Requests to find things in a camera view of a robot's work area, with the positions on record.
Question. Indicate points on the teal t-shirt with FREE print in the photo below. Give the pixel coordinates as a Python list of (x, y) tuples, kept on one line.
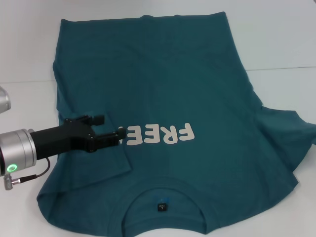
[(172, 74)]

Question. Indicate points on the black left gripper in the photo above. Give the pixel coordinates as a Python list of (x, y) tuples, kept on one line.
[(61, 140)]

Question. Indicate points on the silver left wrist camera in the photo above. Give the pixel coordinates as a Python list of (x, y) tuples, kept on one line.
[(4, 100)]

